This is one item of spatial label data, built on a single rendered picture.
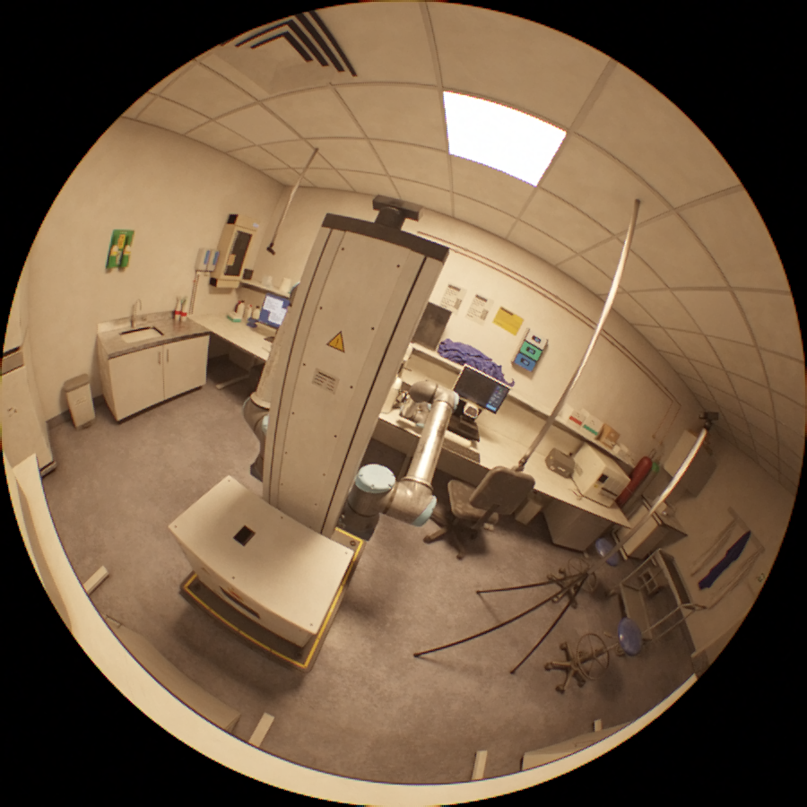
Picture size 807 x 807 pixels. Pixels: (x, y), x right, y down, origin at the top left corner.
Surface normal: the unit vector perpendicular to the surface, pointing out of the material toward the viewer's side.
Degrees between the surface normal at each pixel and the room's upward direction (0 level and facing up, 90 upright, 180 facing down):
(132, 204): 90
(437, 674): 0
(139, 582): 0
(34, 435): 90
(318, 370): 90
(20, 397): 90
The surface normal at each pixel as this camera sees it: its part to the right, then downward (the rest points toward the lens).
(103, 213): 0.90, 0.43
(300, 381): -0.19, 0.32
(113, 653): 0.38, -0.85
